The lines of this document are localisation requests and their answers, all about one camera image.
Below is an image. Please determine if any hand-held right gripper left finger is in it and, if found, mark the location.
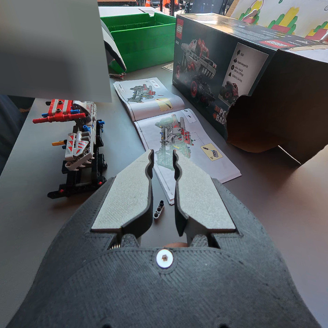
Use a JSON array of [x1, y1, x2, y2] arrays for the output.
[[91, 149, 154, 239]]

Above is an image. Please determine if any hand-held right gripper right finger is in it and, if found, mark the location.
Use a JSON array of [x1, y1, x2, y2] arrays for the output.
[[173, 150, 236, 237]]

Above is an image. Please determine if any green plastic bin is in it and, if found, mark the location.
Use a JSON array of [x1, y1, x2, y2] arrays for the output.
[[100, 11, 177, 73]]

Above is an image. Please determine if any small grey brick beam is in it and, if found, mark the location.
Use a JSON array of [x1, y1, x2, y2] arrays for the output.
[[153, 200, 165, 219]]

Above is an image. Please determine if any partly built toy truck model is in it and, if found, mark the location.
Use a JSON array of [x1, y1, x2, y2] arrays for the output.
[[32, 99, 108, 199]]

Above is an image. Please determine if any black toy truck set box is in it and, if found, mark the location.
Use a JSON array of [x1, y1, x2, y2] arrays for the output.
[[172, 13, 328, 164]]

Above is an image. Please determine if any white box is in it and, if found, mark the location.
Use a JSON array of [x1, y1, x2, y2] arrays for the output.
[[99, 6, 164, 18]]

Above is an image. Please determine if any open instruction booklet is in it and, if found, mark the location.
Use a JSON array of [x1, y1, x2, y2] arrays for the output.
[[113, 77, 242, 205]]

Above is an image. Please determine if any person's dark clothing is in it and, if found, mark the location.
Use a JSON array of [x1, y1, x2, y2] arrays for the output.
[[0, 95, 34, 175]]

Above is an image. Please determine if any brick print wall poster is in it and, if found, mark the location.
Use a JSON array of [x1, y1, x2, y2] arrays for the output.
[[231, 0, 328, 43]]

